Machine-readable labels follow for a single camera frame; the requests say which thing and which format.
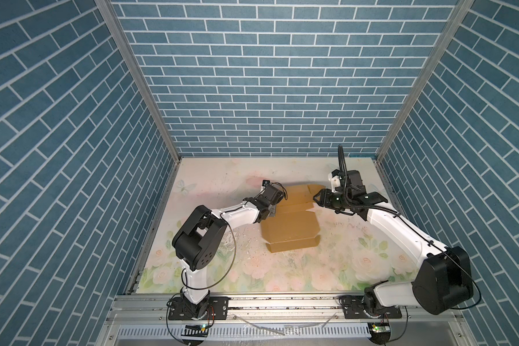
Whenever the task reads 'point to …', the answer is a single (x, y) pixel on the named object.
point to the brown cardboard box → (293, 226)
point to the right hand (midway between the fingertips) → (316, 195)
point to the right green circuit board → (380, 329)
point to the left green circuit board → (195, 330)
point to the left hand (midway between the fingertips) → (267, 205)
